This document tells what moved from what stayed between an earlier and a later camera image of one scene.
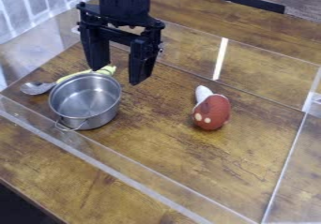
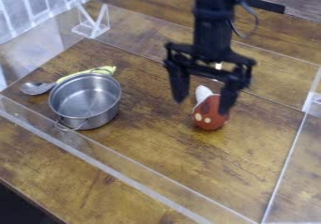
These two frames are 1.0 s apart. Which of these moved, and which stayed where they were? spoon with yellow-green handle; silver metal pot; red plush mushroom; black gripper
Moved: black gripper
Stayed: spoon with yellow-green handle; silver metal pot; red plush mushroom
